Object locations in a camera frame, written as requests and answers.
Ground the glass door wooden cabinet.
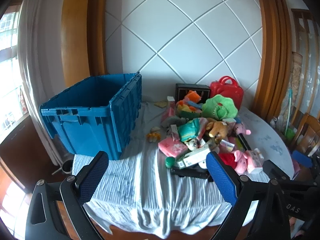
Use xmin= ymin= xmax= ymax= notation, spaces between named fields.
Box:
xmin=291 ymin=9 xmax=320 ymax=118

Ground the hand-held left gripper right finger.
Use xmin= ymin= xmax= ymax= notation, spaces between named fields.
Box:
xmin=206 ymin=151 xmax=292 ymax=240

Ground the long white carton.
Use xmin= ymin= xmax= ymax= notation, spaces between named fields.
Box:
xmin=176 ymin=146 xmax=212 ymax=168

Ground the brown teddy bear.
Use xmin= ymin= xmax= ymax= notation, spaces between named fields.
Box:
xmin=205 ymin=121 xmax=229 ymax=143

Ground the pink white tissue pack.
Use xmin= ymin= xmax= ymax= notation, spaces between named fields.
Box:
xmin=220 ymin=140 xmax=235 ymax=153

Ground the orange and green plush toy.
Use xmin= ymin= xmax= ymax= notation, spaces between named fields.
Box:
xmin=177 ymin=90 xmax=203 ymax=118

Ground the pink pig plush red dress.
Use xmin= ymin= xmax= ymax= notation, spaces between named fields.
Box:
xmin=220 ymin=150 xmax=253 ymax=175

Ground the pastel tissue pack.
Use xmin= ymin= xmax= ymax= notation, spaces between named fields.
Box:
xmin=246 ymin=149 xmax=264 ymax=174

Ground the black box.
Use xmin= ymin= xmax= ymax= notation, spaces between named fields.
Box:
xmin=175 ymin=83 xmax=210 ymax=105

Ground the small yellow plush toy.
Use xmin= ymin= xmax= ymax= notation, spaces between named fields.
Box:
xmin=146 ymin=127 xmax=162 ymax=142

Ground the wooden wall pillar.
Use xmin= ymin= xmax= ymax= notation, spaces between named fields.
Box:
xmin=61 ymin=0 xmax=108 ymax=87
xmin=251 ymin=0 xmax=295 ymax=120

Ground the black case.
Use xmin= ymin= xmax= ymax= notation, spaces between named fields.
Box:
xmin=171 ymin=166 xmax=213 ymax=179

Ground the teal plastic packet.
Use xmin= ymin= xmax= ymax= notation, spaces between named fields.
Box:
xmin=178 ymin=118 xmax=200 ymax=142

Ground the red toy suitcase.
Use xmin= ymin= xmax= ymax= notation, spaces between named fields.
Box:
xmin=209 ymin=76 xmax=244 ymax=110

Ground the pink pig plush blue body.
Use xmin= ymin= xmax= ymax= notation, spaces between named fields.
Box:
xmin=234 ymin=122 xmax=251 ymax=137

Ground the white curtain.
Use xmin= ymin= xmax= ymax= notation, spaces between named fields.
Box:
xmin=17 ymin=0 xmax=63 ymax=165

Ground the teal handled green broom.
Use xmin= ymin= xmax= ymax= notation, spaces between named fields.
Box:
xmin=283 ymin=89 xmax=296 ymax=140

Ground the window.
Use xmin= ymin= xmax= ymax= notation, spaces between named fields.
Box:
xmin=0 ymin=0 xmax=30 ymax=140

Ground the blue plastic storage crate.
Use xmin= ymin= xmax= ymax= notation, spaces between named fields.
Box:
xmin=40 ymin=72 xmax=142 ymax=160

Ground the pink floral tissue pack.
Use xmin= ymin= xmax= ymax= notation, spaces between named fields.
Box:
xmin=158 ymin=137 xmax=188 ymax=157

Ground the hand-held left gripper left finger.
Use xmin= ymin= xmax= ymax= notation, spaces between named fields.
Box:
xmin=25 ymin=151 xmax=109 ymax=240

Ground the green plush cabbage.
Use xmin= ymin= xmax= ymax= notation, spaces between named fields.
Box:
xmin=201 ymin=94 xmax=239 ymax=120

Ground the white striped tablecloth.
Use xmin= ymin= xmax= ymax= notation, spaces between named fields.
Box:
xmin=72 ymin=101 xmax=294 ymax=239

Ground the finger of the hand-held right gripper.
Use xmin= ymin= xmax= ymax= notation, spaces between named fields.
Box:
xmin=292 ymin=151 xmax=313 ymax=168
xmin=264 ymin=159 xmax=294 ymax=180

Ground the pink packet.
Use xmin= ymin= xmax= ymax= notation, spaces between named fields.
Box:
xmin=162 ymin=107 xmax=175 ymax=122

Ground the wooden desktop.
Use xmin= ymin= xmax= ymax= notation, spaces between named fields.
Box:
xmin=56 ymin=200 xmax=253 ymax=240

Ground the small white plush dog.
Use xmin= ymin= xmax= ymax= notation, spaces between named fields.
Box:
xmin=185 ymin=138 xmax=200 ymax=151

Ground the wooden chair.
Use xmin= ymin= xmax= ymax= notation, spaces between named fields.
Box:
xmin=290 ymin=112 xmax=320 ymax=155

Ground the dark wooden cabinet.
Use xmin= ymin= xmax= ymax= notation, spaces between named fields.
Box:
xmin=0 ymin=116 xmax=63 ymax=198

